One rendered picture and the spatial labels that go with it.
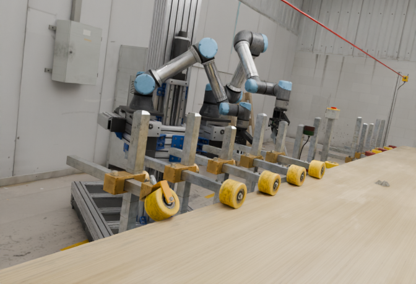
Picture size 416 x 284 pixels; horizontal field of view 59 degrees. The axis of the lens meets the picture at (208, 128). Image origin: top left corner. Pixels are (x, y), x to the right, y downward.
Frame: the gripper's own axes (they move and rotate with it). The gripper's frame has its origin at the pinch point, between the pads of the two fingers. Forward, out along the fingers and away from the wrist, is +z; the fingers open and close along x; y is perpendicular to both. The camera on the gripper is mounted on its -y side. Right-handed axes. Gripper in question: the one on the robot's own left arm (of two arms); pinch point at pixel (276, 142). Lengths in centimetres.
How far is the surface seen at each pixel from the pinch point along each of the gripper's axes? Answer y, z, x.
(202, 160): 74, 4, 3
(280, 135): 20.5, -6.7, 10.8
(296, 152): -4.5, 3.7, 11.1
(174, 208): 122, 6, 31
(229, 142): 70, -6, 12
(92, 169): 124, 4, -2
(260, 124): 45.5, -12.9, 11.8
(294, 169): 51, 2, 33
